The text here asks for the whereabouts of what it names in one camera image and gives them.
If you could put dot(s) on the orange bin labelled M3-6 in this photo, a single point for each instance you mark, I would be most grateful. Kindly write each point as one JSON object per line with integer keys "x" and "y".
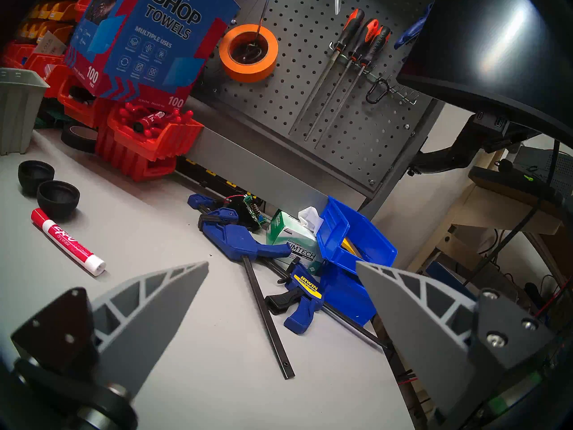
{"x": 62, "y": 12}

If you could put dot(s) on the green white Kimtech wipes box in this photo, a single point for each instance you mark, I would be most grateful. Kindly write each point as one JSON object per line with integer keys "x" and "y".
{"x": 295, "y": 245}

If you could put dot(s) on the clear bag with leaflet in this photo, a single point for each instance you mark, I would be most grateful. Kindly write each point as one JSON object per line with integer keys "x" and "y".
{"x": 49, "y": 44}

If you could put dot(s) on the blue plastic bin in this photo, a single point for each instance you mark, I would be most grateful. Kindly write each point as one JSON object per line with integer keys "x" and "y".
{"x": 344, "y": 294}
{"x": 367, "y": 245}

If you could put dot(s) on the light wood side table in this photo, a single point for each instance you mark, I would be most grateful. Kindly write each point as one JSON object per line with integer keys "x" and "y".
{"x": 483, "y": 209}

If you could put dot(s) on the grey vented equipment box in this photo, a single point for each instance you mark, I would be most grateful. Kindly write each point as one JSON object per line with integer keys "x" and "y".
{"x": 537, "y": 165}

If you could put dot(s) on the black monitor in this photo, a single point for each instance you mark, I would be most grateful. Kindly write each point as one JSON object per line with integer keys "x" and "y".
{"x": 492, "y": 39}

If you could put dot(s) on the beige plastic storage bin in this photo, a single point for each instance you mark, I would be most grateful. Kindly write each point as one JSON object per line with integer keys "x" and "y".
{"x": 18, "y": 115}

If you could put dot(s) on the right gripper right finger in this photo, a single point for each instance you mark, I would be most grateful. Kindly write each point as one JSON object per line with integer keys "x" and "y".
{"x": 425, "y": 326}

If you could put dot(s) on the dark grey pegboard panel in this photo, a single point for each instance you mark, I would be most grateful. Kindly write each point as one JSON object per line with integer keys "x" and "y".
{"x": 313, "y": 97}

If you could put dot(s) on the black monitor mount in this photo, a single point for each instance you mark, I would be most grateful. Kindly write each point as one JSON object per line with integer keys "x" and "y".
{"x": 461, "y": 149}

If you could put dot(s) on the orange bin labelled M2.5-5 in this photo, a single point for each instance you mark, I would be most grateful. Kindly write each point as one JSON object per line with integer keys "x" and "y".
{"x": 29, "y": 32}

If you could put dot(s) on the stack of red bins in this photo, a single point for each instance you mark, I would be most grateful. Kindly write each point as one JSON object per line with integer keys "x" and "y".
{"x": 130, "y": 165}

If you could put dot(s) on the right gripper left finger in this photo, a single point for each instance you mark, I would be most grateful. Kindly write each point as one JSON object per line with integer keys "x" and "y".
{"x": 143, "y": 317}

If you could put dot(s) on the green cutting mat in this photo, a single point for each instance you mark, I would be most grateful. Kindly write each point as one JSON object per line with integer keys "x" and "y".
{"x": 47, "y": 119}

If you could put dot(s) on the orange bin labelled HEX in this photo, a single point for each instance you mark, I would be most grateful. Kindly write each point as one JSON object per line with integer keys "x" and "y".
{"x": 65, "y": 29}

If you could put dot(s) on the black round rubber cup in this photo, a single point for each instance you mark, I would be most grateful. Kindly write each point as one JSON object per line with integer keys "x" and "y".
{"x": 58, "y": 199}
{"x": 33, "y": 176}

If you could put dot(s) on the orange-red wall bin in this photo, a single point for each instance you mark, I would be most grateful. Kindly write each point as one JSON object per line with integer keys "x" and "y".
{"x": 85, "y": 6}

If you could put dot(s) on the red shelf bin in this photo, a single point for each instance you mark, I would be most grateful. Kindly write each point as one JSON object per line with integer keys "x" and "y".
{"x": 80, "y": 111}
{"x": 18, "y": 55}
{"x": 44, "y": 70}
{"x": 170, "y": 142}

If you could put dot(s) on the orange tape roll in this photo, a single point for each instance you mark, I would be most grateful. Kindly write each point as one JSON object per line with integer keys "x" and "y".
{"x": 228, "y": 64}

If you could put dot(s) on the red Expo marker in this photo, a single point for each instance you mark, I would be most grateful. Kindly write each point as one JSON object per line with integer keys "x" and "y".
{"x": 67, "y": 241}

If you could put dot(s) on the black tape roll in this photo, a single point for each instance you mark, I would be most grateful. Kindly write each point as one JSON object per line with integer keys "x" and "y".
{"x": 76, "y": 140}

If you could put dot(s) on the orange bin labelled M3-8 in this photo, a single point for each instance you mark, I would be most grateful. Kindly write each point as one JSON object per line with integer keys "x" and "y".
{"x": 40, "y": 12}

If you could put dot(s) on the blue bar clamp yellow label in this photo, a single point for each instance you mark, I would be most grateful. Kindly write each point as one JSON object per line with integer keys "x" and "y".
{"x": 304, "y": 299}

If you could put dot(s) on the black carabiner clip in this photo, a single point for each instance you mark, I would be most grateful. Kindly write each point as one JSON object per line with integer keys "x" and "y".
{"x": 368, "y": 95}

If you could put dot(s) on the blue spring clamp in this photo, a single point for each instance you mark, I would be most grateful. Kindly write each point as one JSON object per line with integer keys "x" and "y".
{"x": 414, "y": 28}

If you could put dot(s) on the blue cleaning cloths box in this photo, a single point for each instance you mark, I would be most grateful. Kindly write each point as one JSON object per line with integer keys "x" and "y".
{"x": 147, "y": 44}

